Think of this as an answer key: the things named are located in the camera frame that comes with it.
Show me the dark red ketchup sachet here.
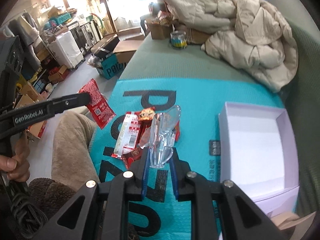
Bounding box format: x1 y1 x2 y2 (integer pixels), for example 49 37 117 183
121 147 143 170

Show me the red white barcode packet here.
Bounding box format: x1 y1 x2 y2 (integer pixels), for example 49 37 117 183
112 112 141 159

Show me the clear plastic packaging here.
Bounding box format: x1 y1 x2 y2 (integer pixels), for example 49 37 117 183
138 105 181 168

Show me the large red snack packet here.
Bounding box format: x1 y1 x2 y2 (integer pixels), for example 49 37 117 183
79 79 116 129

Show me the small red gold candy packet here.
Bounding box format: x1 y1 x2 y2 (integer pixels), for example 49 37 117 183
137 107 156 121

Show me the person's left hand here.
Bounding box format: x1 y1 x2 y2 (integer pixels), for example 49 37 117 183
1 131 30 182

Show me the teal bubble mailer mat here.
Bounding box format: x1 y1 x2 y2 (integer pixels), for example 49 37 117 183
90 78 284 239

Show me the white appliance on floor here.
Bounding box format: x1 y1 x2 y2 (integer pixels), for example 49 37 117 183
48 31 84 69

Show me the white open cardboard box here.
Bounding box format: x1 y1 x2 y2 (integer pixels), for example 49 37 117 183
219 102 299 217

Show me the teal cardboard box on floor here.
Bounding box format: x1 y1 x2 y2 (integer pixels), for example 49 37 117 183
92 48 127 80

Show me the green sofa bed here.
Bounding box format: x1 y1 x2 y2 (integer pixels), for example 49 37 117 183
120 0 319 216

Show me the brown cardboard box on bed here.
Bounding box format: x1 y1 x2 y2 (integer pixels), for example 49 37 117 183
145 18 172 40

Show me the glass jar blue label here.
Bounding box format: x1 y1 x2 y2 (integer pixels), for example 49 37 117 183
170 30 187 49

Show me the beige puffy jacket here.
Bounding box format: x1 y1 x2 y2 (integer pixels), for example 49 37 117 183
164 0 298 93

